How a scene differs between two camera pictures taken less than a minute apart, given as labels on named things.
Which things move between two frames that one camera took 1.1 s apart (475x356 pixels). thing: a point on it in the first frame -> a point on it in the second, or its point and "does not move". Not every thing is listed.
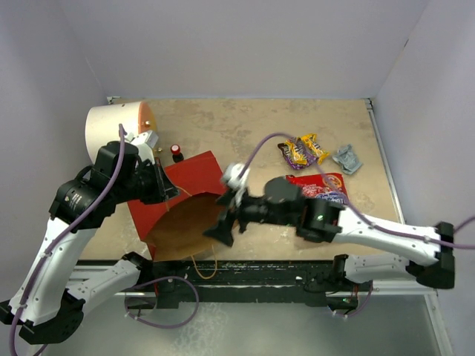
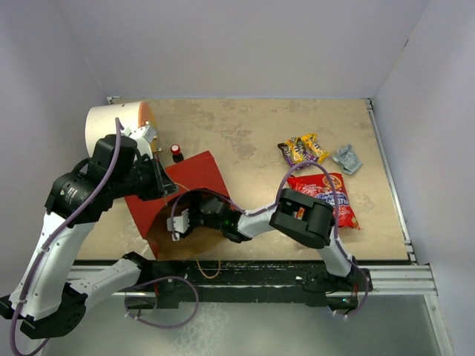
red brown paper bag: [174, 229] does not move
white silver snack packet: [347, 157] does not move
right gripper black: [222, 232] -> [192, 225]
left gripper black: [164, 188] does not move
